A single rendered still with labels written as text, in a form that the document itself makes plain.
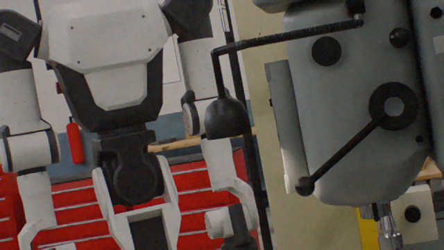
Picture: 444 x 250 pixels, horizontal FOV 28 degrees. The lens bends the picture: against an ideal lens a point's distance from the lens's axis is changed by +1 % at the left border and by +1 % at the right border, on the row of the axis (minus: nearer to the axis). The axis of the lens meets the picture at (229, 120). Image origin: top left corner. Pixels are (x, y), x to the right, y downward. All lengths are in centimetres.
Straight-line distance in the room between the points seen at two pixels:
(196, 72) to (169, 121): 848
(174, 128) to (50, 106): 154
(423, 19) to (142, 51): 89
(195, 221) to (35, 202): 405
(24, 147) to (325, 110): 90
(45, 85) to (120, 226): 897
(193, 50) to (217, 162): 27
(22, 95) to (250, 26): 127
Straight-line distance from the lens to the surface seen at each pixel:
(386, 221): 175
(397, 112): 128
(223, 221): 209
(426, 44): 130
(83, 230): 636
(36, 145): 203
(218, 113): 136
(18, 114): 206
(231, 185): 211
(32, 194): 206
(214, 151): 211
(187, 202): 605
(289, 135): 139
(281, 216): 318
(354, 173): 133
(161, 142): 1015
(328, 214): 318
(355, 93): 131
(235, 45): 124
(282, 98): 139
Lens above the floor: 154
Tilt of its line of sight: 3 degrees down
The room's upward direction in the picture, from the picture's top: 10 degrees counter-clockwise
